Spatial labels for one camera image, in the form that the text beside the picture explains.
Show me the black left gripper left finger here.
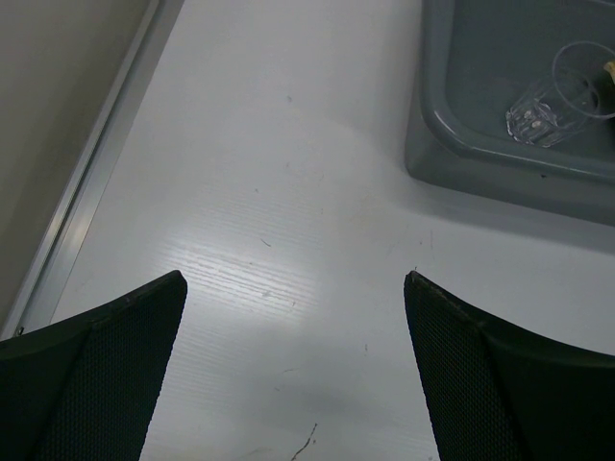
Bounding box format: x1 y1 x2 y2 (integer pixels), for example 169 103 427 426
1 270 187 460

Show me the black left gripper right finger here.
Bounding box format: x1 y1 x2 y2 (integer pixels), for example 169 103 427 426
404 271 614 460

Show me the clear plastic cup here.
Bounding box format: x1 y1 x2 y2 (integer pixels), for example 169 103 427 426
505 40 614 148

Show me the woven bamboo basket tray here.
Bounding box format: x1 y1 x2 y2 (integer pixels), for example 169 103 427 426
603 61 615 84

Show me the grey plastic bin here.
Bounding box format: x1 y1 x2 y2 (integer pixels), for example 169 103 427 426
406 1 614 225

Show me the aluminium table edge rail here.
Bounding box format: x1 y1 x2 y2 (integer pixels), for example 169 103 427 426
1 1 182 339

